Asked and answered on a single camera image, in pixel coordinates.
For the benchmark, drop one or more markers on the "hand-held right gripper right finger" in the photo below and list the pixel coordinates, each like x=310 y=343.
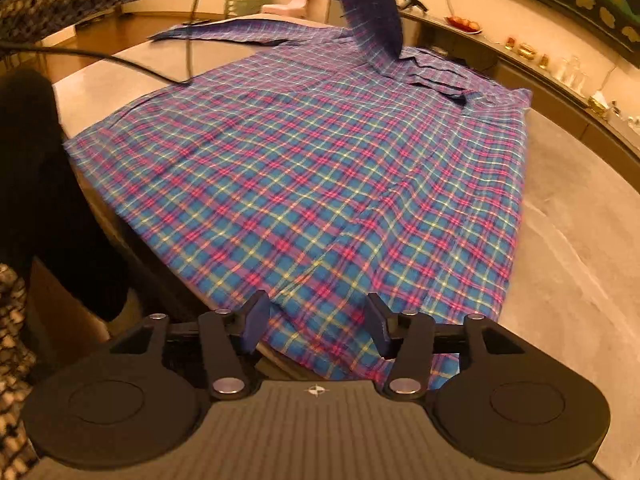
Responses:
x=378 y=327

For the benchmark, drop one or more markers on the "red plate of fruit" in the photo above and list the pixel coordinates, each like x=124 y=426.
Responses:
x=464 y=24

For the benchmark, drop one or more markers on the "person's houndstooth jacket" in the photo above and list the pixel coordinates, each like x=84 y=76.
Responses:
x=11 y=360

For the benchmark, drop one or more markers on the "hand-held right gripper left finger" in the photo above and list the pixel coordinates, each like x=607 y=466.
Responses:
x=256 y=324

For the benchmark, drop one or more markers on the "clear glass cups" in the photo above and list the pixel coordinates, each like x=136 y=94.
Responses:
x=572 y=72

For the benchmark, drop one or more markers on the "blue pink plaid shirt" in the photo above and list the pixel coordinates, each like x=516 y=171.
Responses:
x=310 y=170

